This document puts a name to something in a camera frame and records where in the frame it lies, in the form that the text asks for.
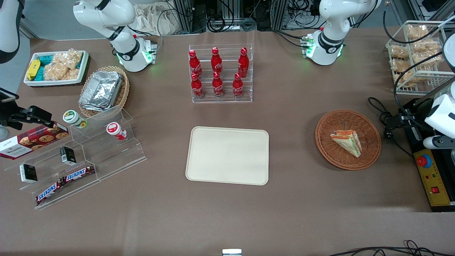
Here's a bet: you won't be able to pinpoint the red lid yogurt cup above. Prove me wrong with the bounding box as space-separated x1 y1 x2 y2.
106 122 127 140

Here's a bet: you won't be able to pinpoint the red tartan cookie box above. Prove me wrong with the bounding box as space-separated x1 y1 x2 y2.
0 123 69 160

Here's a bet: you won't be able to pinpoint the triangle sandwich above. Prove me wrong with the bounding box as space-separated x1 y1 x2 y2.
330 130 363 158

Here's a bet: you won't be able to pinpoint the oval light wicker basket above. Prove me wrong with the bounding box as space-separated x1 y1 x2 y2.
78 66 130 118

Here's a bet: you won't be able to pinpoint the coiled black background cables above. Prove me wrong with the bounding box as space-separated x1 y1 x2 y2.
206 14 257 33

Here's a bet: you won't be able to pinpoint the clear acrylic step display stand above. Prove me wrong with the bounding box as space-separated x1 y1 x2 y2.
4 105 147 210

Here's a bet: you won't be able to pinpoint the black appliance housing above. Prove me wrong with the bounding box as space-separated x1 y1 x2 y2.
398 98 455 213

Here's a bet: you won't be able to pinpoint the clear bag of rice crackers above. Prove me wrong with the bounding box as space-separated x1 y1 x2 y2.
43 63 81 81
53 49 83 70

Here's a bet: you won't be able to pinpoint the beige plastic tray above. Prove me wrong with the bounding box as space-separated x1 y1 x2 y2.
185 126 269 186

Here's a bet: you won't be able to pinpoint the small black carton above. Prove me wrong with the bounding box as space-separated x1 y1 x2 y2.
19 164 38 183
59 146 77 166

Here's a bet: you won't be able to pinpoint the white rectangular snack bin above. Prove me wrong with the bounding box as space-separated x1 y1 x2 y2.
23 50 90 87

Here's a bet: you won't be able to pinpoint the Snickers chocolate bar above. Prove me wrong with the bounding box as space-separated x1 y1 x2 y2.
63 165 96 182
36 179 66 205

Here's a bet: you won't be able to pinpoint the stacked aluminium foil containers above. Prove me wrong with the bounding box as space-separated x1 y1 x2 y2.
79 71 123 112

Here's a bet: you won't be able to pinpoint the black bracket with white edge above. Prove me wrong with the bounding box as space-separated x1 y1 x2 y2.
0 88 19 104

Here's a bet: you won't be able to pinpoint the black floor cables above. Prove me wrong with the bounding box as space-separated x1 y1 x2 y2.
329 240 455 256

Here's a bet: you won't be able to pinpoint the black power cable with plug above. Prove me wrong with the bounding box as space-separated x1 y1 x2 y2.
368 97 415 159

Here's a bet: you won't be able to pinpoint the aluminium profile frame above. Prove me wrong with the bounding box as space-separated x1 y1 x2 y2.
172 0 207 34

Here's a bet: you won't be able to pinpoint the green lid yogurt cup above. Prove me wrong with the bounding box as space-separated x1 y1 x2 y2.
63 110 88 129

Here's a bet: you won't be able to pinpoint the round brown wicker basket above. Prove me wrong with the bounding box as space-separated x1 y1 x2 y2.
315 109 382 171

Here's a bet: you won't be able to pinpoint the red cola bottle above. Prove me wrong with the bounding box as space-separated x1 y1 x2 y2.
211 47 223 75
191 73 205 100
232 73 245 98
212 71 225 98
238 47 249 78
189 49 203 79

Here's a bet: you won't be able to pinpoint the crumpled beige cloth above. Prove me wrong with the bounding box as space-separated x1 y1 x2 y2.
133 3 179 36

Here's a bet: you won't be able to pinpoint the yellow snack packet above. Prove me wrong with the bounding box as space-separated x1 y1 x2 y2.
27 59 41 81

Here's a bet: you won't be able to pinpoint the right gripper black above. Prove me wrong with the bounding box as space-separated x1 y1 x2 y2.
0 105 53 130

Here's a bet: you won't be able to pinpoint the white wire basket rack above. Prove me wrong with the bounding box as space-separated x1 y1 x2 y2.
386 21 455 96

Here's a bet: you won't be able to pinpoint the clear acrylic bottle rack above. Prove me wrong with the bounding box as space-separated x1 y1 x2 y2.
188 44 253 103

